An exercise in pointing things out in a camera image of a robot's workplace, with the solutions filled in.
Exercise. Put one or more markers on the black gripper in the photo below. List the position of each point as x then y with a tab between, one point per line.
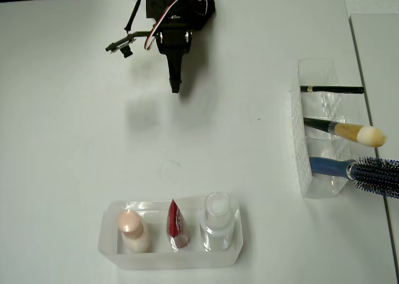
173	47

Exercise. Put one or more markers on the pink cosmetic bottle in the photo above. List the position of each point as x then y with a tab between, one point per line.
129	226

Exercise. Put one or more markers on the makeup brush with tan bristles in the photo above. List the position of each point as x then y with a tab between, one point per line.
368	136

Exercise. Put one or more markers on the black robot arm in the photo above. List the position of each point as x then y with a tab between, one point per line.
184	6

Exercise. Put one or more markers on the clear spray bottle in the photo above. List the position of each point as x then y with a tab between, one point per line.
217	215

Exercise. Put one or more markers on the thin dark blue brush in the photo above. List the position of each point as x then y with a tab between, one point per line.
336	89

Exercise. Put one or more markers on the red hand cream tube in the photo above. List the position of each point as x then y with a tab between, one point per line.
176	223

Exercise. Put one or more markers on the clear acrylic organizer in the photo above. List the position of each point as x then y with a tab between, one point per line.
300	159

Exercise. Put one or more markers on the blue round hairbrush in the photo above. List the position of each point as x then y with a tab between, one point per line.
330	168

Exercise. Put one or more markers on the translucent white plastic bin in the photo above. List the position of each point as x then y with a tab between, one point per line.
171	260

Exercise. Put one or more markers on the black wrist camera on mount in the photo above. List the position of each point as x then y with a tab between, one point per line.
124	47

